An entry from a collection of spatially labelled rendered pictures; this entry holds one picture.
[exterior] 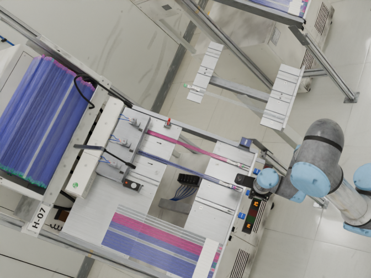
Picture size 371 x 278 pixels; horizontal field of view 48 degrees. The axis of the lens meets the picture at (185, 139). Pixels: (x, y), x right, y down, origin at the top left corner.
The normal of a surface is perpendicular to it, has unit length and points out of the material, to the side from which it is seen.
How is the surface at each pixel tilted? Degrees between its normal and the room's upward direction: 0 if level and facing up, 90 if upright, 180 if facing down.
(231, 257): 90
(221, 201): 44
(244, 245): 90
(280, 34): 90
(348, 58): 0
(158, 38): 90
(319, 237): 0
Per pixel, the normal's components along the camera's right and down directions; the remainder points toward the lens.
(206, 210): 0.00, -0.31
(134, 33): 0.67, 0.03
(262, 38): -0.65, -0.46
